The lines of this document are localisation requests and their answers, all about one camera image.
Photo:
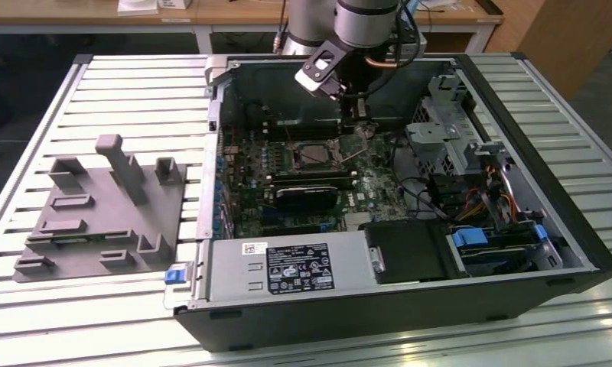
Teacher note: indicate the silver square CPU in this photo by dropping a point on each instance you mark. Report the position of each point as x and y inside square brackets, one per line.
[315, 153]

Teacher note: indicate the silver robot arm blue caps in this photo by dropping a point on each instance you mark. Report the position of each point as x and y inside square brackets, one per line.
[362, 23]

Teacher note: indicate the CPU socket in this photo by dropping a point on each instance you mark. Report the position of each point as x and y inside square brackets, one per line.
[337, 153]

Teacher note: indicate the black RAM slot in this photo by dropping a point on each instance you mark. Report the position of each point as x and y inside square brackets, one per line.
[311, 134]
[311, 176]
[322, 123]

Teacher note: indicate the silver metal drive cage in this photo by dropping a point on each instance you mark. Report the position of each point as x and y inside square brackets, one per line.
[429, 141]

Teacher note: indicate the green motherboard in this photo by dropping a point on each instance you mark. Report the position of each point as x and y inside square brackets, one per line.
[383, 191]

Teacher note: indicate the black graphics card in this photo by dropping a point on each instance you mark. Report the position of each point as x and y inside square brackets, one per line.
[306, 199]

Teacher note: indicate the silver chipset heatsink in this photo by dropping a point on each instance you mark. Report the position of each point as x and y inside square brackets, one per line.
[358, 221]

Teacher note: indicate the white box dark print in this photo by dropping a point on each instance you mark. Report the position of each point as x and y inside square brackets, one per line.
[176, 4]

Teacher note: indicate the black expansion slot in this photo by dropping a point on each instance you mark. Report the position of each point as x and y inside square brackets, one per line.
[297, 230]

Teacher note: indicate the wooden cabinet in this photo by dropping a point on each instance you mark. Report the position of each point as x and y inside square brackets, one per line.
[582, 38]

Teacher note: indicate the white cardboard box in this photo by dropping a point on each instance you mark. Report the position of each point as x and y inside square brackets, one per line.
[138, 7]

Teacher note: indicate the blue disk carrier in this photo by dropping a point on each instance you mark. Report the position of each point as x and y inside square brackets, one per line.
[470, 239]

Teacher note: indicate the blue plastic clip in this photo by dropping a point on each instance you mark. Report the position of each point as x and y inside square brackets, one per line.
[539, 234]

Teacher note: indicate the silver power supply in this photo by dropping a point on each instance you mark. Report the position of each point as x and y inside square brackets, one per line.
[235, 267]

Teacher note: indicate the grey plastic parts rack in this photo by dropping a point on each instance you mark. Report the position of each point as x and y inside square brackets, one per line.
[118, 225]

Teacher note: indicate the blue case latch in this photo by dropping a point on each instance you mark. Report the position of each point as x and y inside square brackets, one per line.
[175, 277]

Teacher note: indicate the black open PC case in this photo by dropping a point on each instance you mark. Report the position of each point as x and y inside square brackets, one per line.
[337, 329]

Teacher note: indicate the green RAM stick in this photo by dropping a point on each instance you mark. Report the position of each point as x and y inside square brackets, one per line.
[71, 239]

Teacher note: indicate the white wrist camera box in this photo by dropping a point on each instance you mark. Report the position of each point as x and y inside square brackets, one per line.
[317, 76]

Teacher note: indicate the wooden desk white frame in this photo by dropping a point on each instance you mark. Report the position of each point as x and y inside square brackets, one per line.
[31, 15]

